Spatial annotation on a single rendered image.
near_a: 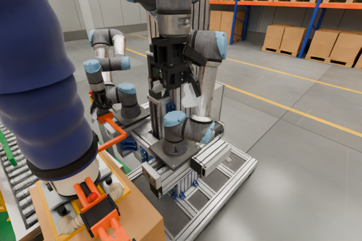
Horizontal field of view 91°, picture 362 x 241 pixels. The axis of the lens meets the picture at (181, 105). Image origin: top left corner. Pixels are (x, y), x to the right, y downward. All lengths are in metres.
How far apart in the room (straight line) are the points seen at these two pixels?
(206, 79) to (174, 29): 0.46
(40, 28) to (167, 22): 0.31
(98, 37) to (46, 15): 0.86
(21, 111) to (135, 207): 0.63
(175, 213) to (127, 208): 0.84
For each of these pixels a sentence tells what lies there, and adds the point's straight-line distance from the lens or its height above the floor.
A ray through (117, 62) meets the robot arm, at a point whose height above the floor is 1.48.
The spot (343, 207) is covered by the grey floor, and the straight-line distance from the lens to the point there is 2.60.
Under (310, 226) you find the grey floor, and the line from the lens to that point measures 2.30.
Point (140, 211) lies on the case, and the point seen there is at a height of 0.94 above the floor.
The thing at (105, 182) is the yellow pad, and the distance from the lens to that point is 0.93.
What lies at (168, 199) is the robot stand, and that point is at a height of 0.21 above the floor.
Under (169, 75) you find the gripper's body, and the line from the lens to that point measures 0.41.
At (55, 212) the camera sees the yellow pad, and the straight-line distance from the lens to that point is 0.95.
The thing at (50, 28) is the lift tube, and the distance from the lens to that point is 0.58.
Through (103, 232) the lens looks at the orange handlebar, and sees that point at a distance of 0.70.
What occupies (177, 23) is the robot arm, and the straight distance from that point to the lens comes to 0.40.
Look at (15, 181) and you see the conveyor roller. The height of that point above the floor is 0.54.
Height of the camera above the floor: 1.80
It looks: 32 degrees down
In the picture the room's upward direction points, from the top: straight up
